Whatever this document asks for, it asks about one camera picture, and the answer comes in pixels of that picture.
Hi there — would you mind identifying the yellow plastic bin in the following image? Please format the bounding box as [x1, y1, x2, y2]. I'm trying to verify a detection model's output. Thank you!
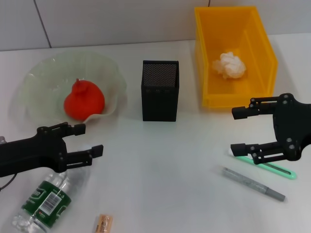
[194, 5, 279, 109]

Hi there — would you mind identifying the grey marker pen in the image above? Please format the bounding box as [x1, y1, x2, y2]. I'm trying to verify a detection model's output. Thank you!
[222, 166, 286, 202]

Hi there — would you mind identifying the white paper ball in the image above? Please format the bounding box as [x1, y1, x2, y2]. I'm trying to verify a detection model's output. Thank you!
[212, 51, 246, 80]

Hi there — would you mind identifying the clear green-label water bottle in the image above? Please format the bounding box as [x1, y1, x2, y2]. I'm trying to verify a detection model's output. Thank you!
[11, 145, 95, 231]

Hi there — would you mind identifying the mint green utility knife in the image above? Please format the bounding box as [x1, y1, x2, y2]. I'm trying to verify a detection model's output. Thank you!
[227, 149, 298, 181]

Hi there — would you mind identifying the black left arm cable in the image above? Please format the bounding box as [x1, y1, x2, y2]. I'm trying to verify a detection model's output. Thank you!
[0, 173, 16, 193]

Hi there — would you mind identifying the small tan wrapped candy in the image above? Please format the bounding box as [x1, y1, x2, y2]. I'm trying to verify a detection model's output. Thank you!
[95, 214, 114, 233]

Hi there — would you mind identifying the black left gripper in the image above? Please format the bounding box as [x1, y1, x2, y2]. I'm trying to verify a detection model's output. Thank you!
[0, 121, 104, 178]

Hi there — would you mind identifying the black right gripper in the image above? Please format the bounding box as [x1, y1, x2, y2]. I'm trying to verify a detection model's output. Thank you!
[229, 93, 311, 166]

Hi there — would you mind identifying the clear wavy glass fruit plate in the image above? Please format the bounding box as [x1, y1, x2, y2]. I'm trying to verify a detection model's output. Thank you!
[20, 50, 129, 127]

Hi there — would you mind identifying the black mesh pen holder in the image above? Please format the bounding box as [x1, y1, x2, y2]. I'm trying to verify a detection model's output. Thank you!
[140, 60, 180, 122]

